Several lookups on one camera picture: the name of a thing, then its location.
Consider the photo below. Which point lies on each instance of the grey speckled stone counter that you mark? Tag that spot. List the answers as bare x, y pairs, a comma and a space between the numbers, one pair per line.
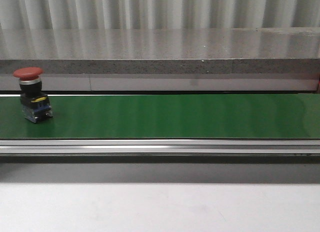
165, 60

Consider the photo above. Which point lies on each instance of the green conveyor belt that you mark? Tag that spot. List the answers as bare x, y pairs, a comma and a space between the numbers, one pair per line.
167, 116

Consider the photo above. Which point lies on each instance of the red mushroom push button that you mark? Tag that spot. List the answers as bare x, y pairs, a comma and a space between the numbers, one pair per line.
36, 106

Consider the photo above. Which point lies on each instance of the aluminium conveyor frame rail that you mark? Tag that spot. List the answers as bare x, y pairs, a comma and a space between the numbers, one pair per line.
159, 147

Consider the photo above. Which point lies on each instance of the white pleated curtain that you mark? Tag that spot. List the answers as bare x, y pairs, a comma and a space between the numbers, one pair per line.
158, 14

